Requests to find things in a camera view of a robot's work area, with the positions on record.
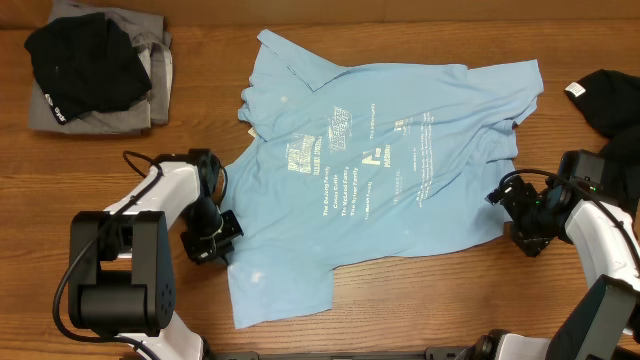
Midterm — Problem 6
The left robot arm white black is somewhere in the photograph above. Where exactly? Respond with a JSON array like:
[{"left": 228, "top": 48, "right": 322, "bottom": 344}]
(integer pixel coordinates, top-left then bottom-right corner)
[{"left": 52, "top": 149, "right": 243, "bottom": 359}]

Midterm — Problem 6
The folded grey garment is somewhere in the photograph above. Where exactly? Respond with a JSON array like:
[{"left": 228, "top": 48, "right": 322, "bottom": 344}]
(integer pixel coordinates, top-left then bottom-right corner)
[{"left": 28, "top": 0, "right": 173, "bottom": 135}]

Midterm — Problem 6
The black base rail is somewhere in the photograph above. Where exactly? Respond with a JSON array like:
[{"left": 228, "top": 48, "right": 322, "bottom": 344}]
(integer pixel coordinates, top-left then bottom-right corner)
[{"left": 206, "top": 347, "right": 472, "bottom": 360}]

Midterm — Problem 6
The folded black garment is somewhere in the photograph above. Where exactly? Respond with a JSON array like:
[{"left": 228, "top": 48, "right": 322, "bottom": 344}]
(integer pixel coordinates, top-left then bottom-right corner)
[{"left": 24, "top": 12, "right": 152, "bottom": 125}]

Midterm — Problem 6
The unfolded black garment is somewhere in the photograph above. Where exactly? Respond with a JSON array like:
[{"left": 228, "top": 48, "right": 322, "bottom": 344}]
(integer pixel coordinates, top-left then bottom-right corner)
[{"left": 564, "top": 69, "right": 639, "bottom": 211}]

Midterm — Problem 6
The light blue t-shirt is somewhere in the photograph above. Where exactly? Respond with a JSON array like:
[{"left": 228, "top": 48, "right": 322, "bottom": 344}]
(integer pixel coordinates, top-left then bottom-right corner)
[{"left": 222, "top": 30, "right": 544, "bottom": 329}]

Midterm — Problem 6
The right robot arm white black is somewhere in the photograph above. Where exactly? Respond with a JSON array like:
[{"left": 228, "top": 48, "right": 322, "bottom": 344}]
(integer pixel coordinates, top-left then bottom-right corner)
[{"left": 457, "top": 170, "right": 639, "bottom": 360}]

